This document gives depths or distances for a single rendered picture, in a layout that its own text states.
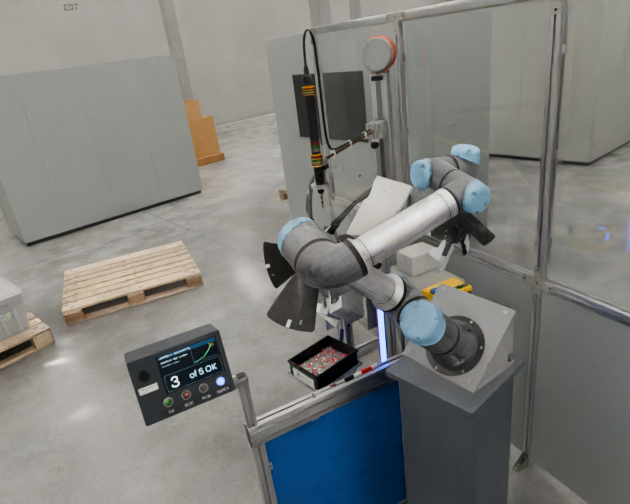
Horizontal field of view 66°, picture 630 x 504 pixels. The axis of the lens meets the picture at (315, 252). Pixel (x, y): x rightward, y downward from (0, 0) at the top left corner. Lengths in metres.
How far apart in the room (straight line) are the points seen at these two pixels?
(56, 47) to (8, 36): 0.99
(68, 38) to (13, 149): 7.42
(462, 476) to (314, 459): 0.54
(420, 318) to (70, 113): 6.28
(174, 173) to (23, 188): 2.01
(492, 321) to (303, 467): 0.86
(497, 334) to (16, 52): 13.17
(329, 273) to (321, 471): 1.04
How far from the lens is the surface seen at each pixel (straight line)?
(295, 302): 1.99
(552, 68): 1.93
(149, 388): 1.43
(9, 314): 4.46
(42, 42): 14.03
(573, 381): 2.26
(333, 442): 1.91
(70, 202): 7.27
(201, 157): 10.10
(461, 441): 1.57
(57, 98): 7.16
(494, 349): 1.52
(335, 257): 1.08
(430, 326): 1.36
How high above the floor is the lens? 1.97
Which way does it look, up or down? 23 degrees down
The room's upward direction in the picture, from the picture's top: 8 degrees counter-clockwise
